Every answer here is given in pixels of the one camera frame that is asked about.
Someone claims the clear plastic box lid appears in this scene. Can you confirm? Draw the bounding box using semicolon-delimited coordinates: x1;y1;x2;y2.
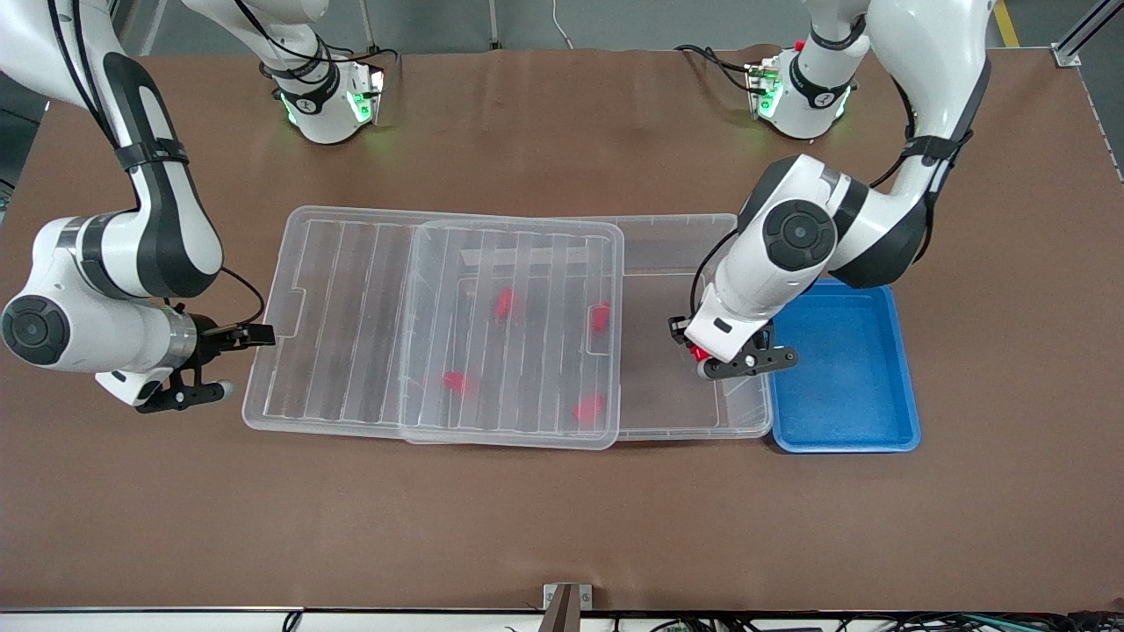
242;205;625;450

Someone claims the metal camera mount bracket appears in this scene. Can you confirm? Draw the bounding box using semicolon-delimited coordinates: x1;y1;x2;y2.
543;583;593;632

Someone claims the aluminium frame profile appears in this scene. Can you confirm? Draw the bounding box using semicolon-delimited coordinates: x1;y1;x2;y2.
1054;0;1124;67

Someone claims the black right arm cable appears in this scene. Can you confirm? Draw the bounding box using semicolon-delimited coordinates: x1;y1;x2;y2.
48;0;330;330

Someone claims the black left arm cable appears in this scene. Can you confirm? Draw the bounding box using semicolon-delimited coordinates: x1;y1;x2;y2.
690;75;976;319

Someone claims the blue plastic tray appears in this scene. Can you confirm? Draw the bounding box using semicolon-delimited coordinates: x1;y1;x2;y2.
771;279;922;455

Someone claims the brown table cover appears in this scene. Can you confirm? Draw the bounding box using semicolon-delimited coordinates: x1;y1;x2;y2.
0;44;1124;613

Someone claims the clear plastic storage box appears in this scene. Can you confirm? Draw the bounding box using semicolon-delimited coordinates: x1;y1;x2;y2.
400;213;774;444

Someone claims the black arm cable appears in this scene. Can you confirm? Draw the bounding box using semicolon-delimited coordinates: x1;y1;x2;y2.
48;0;330;330
690;75;976;319

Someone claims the black base cable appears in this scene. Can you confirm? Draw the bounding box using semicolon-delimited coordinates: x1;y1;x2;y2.
674;44;756;93
325;44;400;71

